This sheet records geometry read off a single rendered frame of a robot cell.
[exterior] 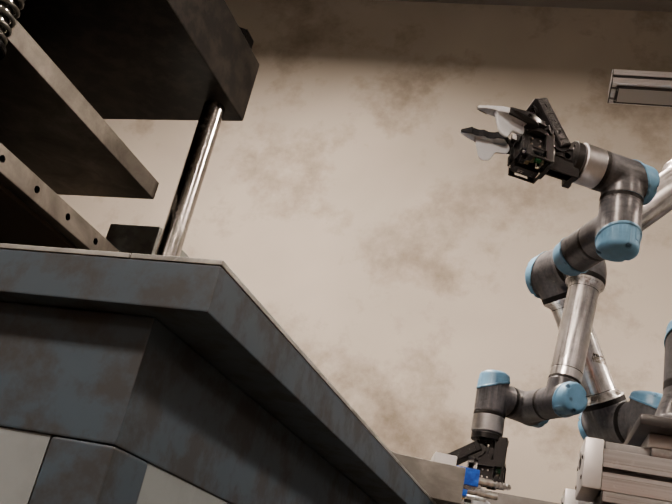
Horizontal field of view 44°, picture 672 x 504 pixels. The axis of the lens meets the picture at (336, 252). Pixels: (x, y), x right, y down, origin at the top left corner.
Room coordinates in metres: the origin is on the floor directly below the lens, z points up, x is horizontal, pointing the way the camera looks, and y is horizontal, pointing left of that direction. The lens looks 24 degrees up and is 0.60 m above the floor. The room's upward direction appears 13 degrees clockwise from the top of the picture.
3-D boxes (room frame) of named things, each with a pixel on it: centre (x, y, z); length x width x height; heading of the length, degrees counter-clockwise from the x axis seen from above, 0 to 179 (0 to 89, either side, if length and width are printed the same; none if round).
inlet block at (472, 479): (1.36, -0.30, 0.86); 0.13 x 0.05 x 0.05; 86
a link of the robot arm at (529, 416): (1.95, -0.54, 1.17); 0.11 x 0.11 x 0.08; 23
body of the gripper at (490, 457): (1.93, -0.45, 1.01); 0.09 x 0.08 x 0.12; 69
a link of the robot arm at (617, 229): (1.31, -0.48, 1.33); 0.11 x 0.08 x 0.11; 11
